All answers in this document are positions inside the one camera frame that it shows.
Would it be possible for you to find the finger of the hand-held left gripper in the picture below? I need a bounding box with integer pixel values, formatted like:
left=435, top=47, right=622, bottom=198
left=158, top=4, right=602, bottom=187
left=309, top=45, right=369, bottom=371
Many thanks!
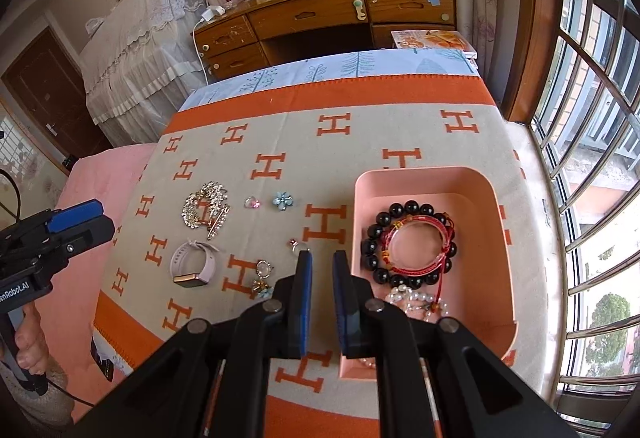
left=37, top=215, right=116, bottom=265
left=44, top=199, right=105, bottom=234

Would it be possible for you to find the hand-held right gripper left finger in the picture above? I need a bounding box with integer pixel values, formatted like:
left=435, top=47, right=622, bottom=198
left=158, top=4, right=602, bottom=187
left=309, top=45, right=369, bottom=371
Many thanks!
left=75, top=251, right=314, bottom=438

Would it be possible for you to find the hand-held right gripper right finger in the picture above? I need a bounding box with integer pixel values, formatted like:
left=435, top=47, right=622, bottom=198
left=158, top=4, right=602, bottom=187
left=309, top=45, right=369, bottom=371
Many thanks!
left=333, top=250, right=577, bottom=438

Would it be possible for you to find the pink plastic tray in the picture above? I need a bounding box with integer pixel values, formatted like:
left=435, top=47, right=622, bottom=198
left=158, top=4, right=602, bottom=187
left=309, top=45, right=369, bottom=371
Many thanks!
left=341, top=167, right=519, bottom=380

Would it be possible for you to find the person's left forearm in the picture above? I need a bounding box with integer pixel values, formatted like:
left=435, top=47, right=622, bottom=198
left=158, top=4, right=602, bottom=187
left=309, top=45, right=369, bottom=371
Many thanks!
left=0, top=358, right=77, bottom=430

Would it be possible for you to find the person's left hand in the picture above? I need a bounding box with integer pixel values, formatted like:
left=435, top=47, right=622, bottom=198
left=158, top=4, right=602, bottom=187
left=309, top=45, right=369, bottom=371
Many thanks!
left=14, top=302, right=50, bottom=371

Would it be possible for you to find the pink blanket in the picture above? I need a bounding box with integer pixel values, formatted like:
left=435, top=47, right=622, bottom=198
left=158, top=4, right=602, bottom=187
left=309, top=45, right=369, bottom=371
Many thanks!
left=52, top=143, right=162, bottom=425

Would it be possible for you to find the lilac smart watch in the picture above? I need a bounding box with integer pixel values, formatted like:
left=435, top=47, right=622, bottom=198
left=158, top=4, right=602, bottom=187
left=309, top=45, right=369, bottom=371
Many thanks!
left=170, top=239, right=220, bottom=288

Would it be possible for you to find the rhinestone wreath brooch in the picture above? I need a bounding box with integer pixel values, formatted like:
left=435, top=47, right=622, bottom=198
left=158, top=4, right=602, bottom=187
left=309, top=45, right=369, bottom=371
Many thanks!
left=181, top=182, right=232, bottom=240

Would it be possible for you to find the black smartphone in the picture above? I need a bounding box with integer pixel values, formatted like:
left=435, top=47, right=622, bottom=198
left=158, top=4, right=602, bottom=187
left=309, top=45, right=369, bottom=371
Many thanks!
left=90, top=335, right=116, bottom=383

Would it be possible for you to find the brown wooden door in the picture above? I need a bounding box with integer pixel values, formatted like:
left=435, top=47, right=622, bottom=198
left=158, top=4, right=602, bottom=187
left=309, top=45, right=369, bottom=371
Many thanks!
left=0, top=26, right=114, bottom=165

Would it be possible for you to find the orange and beige patterned blanket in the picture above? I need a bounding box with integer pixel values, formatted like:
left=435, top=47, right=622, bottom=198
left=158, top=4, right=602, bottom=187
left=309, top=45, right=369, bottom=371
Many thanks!
left=92, top=77, right=527, bottom=438

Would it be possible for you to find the bed with white lace cover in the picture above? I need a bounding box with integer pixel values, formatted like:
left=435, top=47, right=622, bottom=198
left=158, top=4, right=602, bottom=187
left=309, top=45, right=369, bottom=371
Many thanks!
left=79, top=0, right=217, bottom=147

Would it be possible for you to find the blue leaf print sheet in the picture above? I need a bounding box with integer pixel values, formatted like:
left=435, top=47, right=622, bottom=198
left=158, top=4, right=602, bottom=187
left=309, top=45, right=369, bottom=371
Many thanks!
left=177, top=49, right=484, bottom=112

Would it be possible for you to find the orange food picture book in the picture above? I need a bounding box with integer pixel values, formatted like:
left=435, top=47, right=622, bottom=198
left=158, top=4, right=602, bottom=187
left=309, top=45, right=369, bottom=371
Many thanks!
left=390, top=29, right=479, bottom=60

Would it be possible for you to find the wooden desk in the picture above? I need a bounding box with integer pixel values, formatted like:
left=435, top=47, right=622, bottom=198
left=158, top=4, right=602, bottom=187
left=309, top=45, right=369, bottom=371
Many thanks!
left=192, top=0, right=458, bottom=82

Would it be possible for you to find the steel window railing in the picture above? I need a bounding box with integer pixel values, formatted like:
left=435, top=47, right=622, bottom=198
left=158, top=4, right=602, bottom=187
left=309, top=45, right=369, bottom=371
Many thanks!
left=529, top=0, right=640, bottom=391

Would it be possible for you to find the black bead bracelet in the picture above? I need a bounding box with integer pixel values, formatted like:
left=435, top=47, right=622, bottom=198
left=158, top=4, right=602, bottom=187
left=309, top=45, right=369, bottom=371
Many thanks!
left=360, top=201, right=459, bottom=287

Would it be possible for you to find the white pearl bracelet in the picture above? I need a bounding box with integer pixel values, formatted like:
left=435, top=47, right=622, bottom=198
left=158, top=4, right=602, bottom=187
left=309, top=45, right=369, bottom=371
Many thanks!
left=384, top=284, right=450, bottom=322

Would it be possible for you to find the black cable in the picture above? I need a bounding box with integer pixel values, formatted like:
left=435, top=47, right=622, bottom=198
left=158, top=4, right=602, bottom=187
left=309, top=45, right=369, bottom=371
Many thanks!
left=0, top=169, right=23, bottom=221

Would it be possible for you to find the red string bracelet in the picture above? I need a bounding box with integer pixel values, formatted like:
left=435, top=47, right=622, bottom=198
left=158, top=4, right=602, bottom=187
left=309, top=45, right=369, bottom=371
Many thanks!
left=378, top=213, right=457, bottom=276

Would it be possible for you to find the white charger with cable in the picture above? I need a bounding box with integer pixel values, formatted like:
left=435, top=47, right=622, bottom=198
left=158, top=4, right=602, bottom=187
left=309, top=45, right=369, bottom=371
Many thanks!
left=192, top=5, right=227, bottom=84

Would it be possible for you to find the wooden window frame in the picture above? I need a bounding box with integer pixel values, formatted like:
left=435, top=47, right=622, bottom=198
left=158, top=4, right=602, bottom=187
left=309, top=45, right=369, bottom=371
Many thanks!
left=501, top=0, right=567, bottom=123

